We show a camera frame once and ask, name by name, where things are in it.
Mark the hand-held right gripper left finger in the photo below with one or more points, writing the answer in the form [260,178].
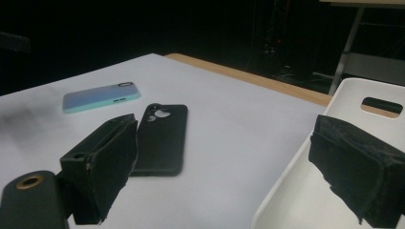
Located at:
[105,159]

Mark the teal phone case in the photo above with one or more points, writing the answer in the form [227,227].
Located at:
[98,97]

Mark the white table mat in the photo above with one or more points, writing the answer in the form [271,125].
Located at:
[223,127]

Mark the black phone case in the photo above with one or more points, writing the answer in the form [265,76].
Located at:
[162,143]

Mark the white plastic bin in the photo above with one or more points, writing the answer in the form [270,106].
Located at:
[302,203]

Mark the grey metal stand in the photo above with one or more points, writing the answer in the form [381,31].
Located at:
[347,47]

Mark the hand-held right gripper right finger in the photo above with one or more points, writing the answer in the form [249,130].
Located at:
[359,165]

